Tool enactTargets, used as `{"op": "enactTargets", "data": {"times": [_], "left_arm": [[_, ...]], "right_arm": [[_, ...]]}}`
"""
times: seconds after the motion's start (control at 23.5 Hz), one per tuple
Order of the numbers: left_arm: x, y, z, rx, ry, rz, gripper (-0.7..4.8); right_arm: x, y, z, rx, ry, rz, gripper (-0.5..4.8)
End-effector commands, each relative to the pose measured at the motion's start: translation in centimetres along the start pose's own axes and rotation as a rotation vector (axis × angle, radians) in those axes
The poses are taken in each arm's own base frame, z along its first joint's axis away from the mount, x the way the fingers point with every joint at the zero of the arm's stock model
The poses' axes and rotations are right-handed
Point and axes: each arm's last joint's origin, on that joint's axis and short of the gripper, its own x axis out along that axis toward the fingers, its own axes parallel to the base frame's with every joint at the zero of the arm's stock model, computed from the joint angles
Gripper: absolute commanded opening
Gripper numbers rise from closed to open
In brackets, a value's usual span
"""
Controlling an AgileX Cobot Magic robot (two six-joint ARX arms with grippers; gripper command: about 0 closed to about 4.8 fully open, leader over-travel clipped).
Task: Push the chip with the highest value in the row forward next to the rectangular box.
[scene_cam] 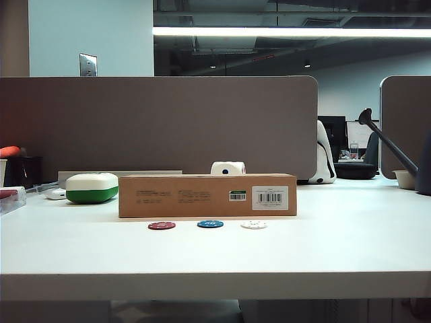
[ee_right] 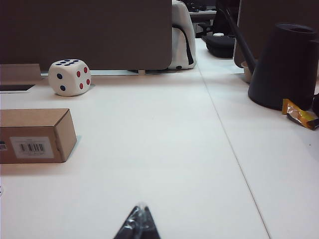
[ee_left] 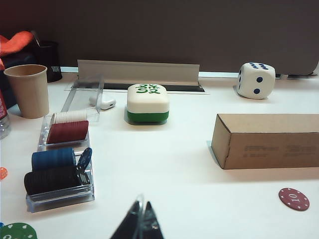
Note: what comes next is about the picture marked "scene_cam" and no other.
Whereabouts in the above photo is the black cup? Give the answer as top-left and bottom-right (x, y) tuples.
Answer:
(6, 155), (44, 188)

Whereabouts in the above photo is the white and black penguin figure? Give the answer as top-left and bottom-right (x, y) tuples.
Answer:
(308, 120), (337, 184)

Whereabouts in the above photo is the brown cardboard box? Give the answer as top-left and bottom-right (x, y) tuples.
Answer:
(118, 173), (298, 219)

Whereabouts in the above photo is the dark grey watering can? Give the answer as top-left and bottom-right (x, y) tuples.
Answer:
(358, 108), (431, 196)

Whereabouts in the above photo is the black computer monitor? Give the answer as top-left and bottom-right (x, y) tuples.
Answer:
(318, 115), (347, 157)

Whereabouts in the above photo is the lit white computer monitor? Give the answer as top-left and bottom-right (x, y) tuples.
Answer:
(346, 120), (380, 149)

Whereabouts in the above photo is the white and green lidded container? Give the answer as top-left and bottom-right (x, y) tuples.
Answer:
(65, 172), (119, 204)

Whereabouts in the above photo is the red poker chip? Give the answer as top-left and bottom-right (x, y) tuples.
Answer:
(147, 221), (176, 231)

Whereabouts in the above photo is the wide grey desk divider panel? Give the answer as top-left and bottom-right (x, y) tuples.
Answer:
(0, 75), (319, 184)

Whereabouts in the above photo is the orange red object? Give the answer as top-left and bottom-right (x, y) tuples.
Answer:
(0, 145), (22, 158)

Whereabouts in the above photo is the silver wall outlet plate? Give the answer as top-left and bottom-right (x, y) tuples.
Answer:
(79, 52), (98, 77)

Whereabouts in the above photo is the black round cushion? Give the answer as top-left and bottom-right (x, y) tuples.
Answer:
(334, 162), (378, 180)

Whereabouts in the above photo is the small white earbud case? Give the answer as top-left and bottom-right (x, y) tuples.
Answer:
(44, 188), (67, 201)

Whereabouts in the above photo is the small white paper bowl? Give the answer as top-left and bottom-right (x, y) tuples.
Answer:
(392, 169), (418, 190)

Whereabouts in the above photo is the narrow grey desk divider panel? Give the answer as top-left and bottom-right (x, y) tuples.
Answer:
(380, 75), (431, 180)

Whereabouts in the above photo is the white die with blue dot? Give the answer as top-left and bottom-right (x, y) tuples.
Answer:
(210, 161), (246, 176)

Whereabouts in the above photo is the clear case with red chips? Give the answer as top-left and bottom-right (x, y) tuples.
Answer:
(0, 186), (27, 215)

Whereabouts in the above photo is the white poker chip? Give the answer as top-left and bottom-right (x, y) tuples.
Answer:
(240, 219), (269, 230)

